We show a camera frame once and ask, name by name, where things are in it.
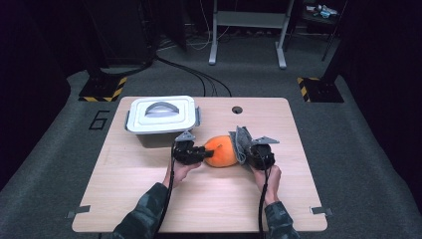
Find orange plush toy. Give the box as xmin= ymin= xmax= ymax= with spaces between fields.
xmin=202 ymin=134 xmax=240 ymax=168

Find white metal table frame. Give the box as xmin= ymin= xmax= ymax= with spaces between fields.
xmin=208 ymin=0 xmax=295 ymax=70

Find black striped stand base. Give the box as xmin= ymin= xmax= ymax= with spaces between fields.
xmin=297 ymin=59 xmax=345 ymax=104
xmin=78 ymin=63 xmax=128 ymax=103

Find dark cabinet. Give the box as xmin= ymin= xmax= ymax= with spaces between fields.
xmin=83 ymin=0 xmax=157 ymax=68

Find black floor cables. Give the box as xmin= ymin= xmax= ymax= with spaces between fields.
xmin=155 ymin=56 xmax=233 ymax=98

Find person's right hand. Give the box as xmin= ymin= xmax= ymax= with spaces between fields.
xmin=252 ymin=164 xmax=283 ymax=207

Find clear grey storage box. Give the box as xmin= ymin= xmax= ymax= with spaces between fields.
xmin=134 ymin=129 xmax=194 ymax=149

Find grey tape strip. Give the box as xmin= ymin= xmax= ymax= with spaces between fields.
xmin=310 ymin=206 xmax=333 ymax=217
xmin=66 ymin=204 xmax=92 ymax=219

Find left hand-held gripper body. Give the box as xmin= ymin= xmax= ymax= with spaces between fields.
xmin=172 ymin=129 xmax=200 ymax=166

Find grey microfibre cloth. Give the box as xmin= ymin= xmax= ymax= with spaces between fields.
xmin=228 ymin=124 xmax=256 ymax=166

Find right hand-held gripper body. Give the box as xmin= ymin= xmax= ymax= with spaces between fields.
xmin=247 ymin=134 xmax=281 ymax=171

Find person's left hand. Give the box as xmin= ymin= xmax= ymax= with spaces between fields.
xmin=162 ymin=160 xmax=202 ymax=189

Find right hand-held gripper black cable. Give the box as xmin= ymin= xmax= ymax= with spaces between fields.
xmin=258 ymin=155 xmax=273 ymax=239

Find left hand-held gripper black cable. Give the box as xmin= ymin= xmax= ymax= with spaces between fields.
xmin=155 ymin=140 xmax=177 ymax=239

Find dark shelf with small things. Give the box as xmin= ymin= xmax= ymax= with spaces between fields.
xmin=300 ymin=0 xmax=342 ymax=34

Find hand-held gripper black cable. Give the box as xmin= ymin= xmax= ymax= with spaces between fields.
xmin=155 ymin=140 xmax=177 ymax=239
xmin=258 ymin=155 xmax=273 ymax=239

